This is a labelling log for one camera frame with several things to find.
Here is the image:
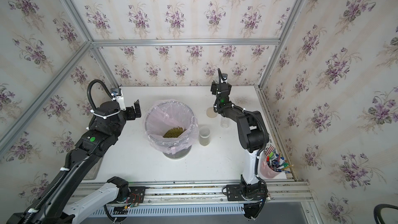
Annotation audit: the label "beige jar lid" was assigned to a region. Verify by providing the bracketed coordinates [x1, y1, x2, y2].
[206, 107, 218, 118]

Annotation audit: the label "clear jar with mung beans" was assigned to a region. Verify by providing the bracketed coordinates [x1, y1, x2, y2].
[220, 117, 230, 128]

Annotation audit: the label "jar with beige lid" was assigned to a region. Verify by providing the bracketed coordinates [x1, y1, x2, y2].
[221, 73, 228, 83]

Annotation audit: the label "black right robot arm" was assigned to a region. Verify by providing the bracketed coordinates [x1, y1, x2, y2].
[210, 74, 269, 199]

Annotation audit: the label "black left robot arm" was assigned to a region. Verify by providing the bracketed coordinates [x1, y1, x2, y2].
[7, 101, 142, 224]

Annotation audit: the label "mung beans in bin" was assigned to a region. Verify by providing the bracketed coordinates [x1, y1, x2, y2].
[163, 127, 185, 139]

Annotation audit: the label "mesh bin with plastic bag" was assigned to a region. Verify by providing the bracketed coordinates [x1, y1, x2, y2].
[143, 99, 199, 160]

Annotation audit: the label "pink pen holder cup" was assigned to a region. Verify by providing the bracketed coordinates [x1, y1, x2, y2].
[260, 160, 281, 179]

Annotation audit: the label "pens in holder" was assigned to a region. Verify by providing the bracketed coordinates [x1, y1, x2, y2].
[265, 150, 292, 174]

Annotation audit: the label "aluminium frame crossbar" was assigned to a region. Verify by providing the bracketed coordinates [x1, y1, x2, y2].
[91, 38, 280, 47]

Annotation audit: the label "aluminium frame post left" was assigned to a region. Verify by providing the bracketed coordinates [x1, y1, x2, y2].
[60, 0, 120, 88]

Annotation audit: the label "aluminium frame post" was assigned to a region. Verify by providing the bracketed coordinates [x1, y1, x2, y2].
[60, 0, 120, 88]
[258, 0, 306, 89]

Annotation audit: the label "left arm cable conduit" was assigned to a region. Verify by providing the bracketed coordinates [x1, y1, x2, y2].
[21, 79, 113, 224]

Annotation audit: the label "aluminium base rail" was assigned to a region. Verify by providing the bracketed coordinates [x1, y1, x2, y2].
[90, 179, 318, 223]

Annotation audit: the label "aluminium frame post right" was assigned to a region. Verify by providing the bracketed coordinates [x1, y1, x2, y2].
[258, 0, 306, 89]

